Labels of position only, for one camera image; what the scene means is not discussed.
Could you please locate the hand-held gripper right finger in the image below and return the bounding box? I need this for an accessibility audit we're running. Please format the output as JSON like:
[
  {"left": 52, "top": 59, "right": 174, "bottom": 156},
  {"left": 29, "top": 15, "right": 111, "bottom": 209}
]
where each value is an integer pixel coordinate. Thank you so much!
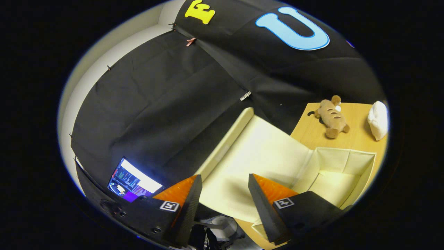
[{"left": 248, "top": 174, "right": 352, "bottom": 245}]

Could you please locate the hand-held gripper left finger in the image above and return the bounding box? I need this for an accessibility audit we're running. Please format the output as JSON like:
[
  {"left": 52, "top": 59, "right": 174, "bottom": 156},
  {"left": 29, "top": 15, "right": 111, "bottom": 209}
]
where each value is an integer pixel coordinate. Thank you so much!
[{"left": 101, "top": 175, "right": 203, "bottom": 249}]

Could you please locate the grey fabric storage box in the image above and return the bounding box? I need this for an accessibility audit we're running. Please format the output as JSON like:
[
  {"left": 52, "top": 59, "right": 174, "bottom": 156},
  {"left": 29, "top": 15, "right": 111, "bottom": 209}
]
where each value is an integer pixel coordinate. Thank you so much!
[{"left": 194, "top": 107, "right": 377, "bottom": 243}]

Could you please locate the laptop screen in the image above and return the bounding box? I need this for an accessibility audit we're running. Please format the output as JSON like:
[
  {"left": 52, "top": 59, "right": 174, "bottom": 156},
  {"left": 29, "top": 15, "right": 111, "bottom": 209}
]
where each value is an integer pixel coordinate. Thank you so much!
[{"left": 108, "top": 157, "right": 163, "bottom": 202}]

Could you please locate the black backdrop cloth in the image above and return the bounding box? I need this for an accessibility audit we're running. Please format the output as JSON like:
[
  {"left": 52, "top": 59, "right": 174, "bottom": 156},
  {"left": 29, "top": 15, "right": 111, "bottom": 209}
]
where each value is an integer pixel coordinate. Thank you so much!
[{"left": 69, "top": 0, "right": 387, "bottom": 209}]

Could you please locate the brown striped plush toy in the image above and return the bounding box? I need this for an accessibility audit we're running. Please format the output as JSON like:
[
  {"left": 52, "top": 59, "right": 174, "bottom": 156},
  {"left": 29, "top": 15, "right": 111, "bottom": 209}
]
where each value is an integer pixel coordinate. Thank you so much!
[{"left": 314, "top": 95, "right": 351, "bottom": 139}]

